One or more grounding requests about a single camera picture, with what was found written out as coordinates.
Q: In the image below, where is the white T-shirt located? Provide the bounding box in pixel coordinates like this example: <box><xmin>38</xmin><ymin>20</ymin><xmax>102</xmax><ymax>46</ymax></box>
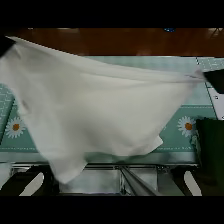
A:
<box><xmin>0</xmin><ymin>35</ymin><xmax>206</xmax><ymax>185</ymax></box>

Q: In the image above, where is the silver frame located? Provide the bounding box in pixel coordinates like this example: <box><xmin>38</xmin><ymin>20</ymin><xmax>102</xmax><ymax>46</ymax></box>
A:
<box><xmin>9</xmin><ymin>162</ymin><xmax>188</xmax><ymax>197</ymax></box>

